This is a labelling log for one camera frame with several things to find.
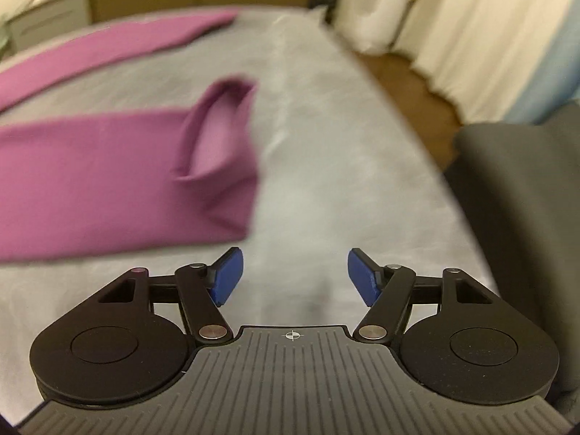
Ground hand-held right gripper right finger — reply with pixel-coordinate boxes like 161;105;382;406
347;248;496;343

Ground purple fleece pants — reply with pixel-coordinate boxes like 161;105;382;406
0;9;262;264

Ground black bag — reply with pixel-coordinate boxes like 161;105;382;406
312;0;341;25

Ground grey and brown sideboard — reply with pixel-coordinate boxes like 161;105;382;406
4;0;318;50

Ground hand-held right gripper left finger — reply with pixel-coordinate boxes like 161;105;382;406
96;247;244;343

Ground cream curtain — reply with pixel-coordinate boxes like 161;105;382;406
334;0;580;124

